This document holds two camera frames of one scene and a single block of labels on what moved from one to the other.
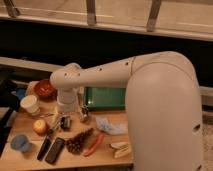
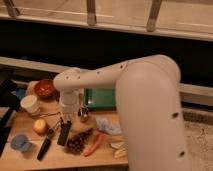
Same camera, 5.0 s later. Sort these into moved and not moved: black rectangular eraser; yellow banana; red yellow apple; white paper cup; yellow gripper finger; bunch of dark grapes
Moved: yellow gripper finger; black rectangular eraser
Not moved: red yellow apple; white paper cup; bunch of dark grapes; yellow banana
